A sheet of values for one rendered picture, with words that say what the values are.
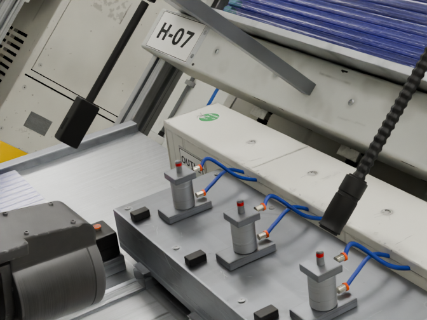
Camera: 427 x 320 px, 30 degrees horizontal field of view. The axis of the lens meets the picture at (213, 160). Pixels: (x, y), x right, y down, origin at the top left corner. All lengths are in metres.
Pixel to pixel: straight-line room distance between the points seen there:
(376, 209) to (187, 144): 0.29
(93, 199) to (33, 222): 0.51
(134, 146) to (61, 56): 0.85
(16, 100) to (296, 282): 1.33
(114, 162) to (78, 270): 0.60
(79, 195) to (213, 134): 0.20
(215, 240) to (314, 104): 0.21
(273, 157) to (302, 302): 0.24
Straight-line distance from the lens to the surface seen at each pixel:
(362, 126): 0.82
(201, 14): 0.79
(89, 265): 0.50
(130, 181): 1.02
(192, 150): 0.94
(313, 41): 0.87
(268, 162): 0.84
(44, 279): 0.49
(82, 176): 1.07
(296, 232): 0.75
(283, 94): 0.92
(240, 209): 0.70
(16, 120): 1.94
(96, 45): 1.98
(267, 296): 0.67
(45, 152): 1.13
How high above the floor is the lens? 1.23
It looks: 1 degrees down
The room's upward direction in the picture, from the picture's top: 30 degrees clockwise
